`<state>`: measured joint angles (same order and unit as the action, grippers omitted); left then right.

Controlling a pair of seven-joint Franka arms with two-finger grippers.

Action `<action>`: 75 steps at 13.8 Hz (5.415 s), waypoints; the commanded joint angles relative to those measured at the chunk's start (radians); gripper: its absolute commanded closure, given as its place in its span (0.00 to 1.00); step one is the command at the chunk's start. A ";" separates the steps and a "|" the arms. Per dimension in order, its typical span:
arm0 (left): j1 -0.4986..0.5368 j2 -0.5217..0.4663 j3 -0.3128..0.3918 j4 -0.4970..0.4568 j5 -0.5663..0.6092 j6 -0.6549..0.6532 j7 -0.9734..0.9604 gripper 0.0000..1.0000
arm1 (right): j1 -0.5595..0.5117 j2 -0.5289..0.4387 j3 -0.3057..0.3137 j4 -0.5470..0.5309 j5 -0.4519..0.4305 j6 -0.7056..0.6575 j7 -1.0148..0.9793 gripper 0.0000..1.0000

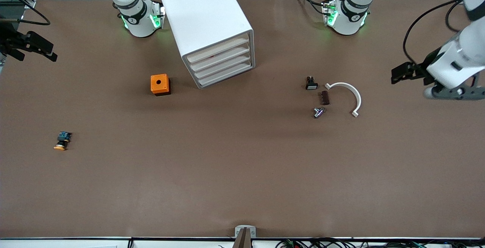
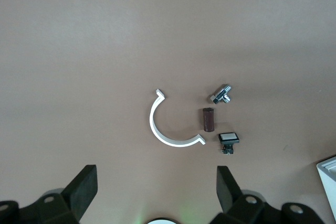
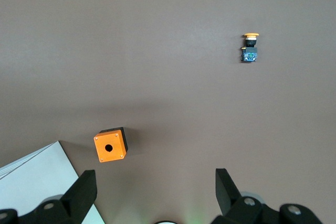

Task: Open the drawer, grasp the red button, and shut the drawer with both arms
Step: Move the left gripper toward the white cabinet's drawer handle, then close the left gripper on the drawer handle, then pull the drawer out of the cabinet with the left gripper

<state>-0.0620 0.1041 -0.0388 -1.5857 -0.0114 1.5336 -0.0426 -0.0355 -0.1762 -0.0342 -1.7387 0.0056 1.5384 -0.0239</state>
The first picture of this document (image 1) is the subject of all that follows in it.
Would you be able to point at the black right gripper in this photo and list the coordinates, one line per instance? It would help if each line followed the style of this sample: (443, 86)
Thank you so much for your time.
(7, 40)

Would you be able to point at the white table edge rail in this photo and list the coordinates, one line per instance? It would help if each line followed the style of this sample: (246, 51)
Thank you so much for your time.
(57, 243)

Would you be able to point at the brown table cover mat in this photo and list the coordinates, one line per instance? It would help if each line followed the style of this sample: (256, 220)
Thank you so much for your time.
(242, 164)

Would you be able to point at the orange button enclosure box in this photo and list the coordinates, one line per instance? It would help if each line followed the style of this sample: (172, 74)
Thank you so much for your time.
(159, 83)

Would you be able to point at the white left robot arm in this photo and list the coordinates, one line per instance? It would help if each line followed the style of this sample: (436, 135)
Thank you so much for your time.
(348, 24)

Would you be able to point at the dark brown terminal block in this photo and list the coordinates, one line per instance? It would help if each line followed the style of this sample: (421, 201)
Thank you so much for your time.
(325, 97)

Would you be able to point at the small black pushbutton switch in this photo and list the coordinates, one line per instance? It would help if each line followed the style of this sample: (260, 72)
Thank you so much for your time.
(311, 84)

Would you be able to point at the yellow mushroom push button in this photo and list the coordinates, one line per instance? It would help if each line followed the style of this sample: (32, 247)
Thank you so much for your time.
(62, 140)

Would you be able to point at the small silver metal fitting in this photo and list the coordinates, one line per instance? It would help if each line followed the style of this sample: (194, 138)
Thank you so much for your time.
(319, 112)

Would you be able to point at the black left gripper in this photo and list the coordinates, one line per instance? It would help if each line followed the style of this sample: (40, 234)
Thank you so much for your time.
(429, 63)

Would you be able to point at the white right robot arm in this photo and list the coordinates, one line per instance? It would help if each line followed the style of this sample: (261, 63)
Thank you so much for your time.
(140, 24)

